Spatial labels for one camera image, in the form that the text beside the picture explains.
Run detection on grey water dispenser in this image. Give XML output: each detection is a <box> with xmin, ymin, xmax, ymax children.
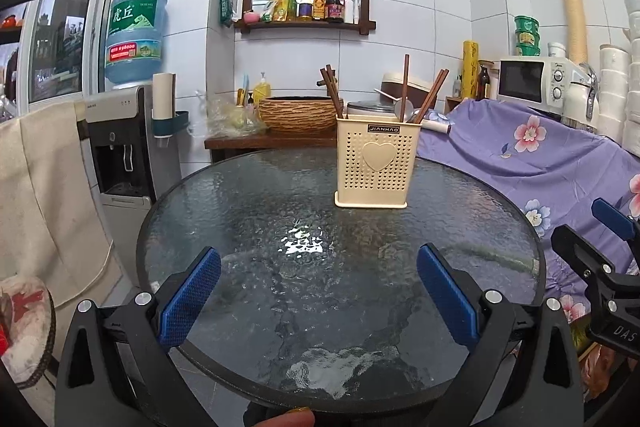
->
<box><xmin>82</xmin><ymin>85</ymin><xmax>182</xmax><ymax>254</ymax></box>

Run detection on woven pattern basin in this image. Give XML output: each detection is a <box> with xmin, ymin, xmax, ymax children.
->
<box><xmin>257</xmin><ymin>95</ymin><xmax>344</xmax><ymax>132</ymax></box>

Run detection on teal cup holder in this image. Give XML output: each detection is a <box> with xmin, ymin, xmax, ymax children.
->
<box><xmin>151</xmin><ymin>110</ymin><xmax>190</xmax><ymax>141</ymax></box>

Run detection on tall beige cup tube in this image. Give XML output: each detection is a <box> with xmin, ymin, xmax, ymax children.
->
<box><xmin>558</xmin><ymin>0</ymin><xmax>591</xmax><ymax>68</ymax></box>

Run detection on person's left hand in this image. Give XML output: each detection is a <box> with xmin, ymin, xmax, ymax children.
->
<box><xmin>259</xmin><ymin>408</ymin><xmax>316</xmax><ymax>427</ymax></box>

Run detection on yellow roll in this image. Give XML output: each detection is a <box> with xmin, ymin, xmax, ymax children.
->
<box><xmin>462</xmin><ymin>39</ymin><xmax>481</xmax><ymax>100</ymax></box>

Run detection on wooden counter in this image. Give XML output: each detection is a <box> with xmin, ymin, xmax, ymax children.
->
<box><xmin>203</xmin><ymin>129</ymin><xmax>339</xmax><ymax>163</ymax></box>

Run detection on yellow soap dispenser bottle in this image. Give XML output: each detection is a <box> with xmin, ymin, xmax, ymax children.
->
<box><xmin>252</xmin><ymin>71</ymin><xmax>271</xmax><ymax>107</ymax></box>

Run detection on clear plastic bags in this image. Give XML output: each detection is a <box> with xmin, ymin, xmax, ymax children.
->
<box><xmin>192</xmin><ymin>89</ymin><xmax>266</xmax><ymax>136</ymax></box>

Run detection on cream perforated utensil holder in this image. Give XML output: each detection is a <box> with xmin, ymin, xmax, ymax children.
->
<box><xmin>333</xmin><ymin>115</ymin><xmax>420</xmax><ymax>210</ymax></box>

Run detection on stack of white paper cups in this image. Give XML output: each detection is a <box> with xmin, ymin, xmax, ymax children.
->
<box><xmin>597</xmin><ymin>0</ymin><xmax>640</xmax><ymax>138</ymax></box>

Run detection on blue water jug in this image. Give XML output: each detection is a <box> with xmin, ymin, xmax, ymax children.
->
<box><xmin>103</xmin><ymin>0</ymin><xmax>169</xmax><ymax>89</ymax></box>

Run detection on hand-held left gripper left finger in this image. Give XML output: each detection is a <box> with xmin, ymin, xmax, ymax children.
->
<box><xmin>54</xmin><ymin>247</ymin><xmax>222</xmax><ymax>427</ymax></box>

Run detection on sliding glass window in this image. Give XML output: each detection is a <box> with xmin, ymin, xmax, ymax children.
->
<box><xmin>19</xmin><ymin>0</ymin><xmax>124</xmax><ymax>106</ymax></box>

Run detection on cushioned stool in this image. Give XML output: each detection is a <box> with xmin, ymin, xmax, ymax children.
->
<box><xmin>0</xmin><ymin>276</ymin><xmax>56</xmax><ymax>389</ymax></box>

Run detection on yellow green packet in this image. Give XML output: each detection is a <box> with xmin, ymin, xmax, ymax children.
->
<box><xmin>262</xmin><ymin>0</ymin><xmax>289</xmax><ymax>23</ymax></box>

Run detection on purple floral cloth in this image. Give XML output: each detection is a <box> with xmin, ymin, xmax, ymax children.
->
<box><xmin>414</xmin><ymin>99</ymin><xmax>640</xmax><ymax>324</ymax></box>

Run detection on beige cloth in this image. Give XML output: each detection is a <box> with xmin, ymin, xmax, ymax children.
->
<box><xmin>0</xmin><ymin>101</ymin><xmax>124</xmax><ymax>309</ymax></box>

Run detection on white kitchen appliance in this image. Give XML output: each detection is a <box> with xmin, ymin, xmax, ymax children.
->
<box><xmin>562</xmin><ymin>64</ymin><xmax>600</xmax><ymax>134</ymax></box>

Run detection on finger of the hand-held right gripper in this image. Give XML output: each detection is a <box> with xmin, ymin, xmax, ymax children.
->
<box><xmin>550</xmin><ymin>224</ymin><xmax>640</xmax><ymax>304</ymax></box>
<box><xmin>591</xmin><ymin>198</ymin><xmax>640</xmax><ymax>241</ymax></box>

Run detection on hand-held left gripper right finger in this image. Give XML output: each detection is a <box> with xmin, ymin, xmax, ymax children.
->
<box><xmin>417</xmin><ymin>244</ymin><xmax>586</xmax><ymax>427</ymax></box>

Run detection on green cup stack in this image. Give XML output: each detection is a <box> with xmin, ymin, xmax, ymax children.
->
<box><xmin>513</xmin><ymin>15</ymin><xmax>541</xmax><ymax>58</ymax></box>

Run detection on white microwave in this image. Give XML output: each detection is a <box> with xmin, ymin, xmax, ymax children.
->
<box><xmin>497</xmin><ymin>56</ymin><xmax>581</xmax><ymax>116</ymax></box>

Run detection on brown and cream rice cooker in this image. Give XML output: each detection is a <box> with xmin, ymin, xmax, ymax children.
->
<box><xmin>380</xmin><ymin>73</ymin><xmax>434</xmax><ymax>108</ymax></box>

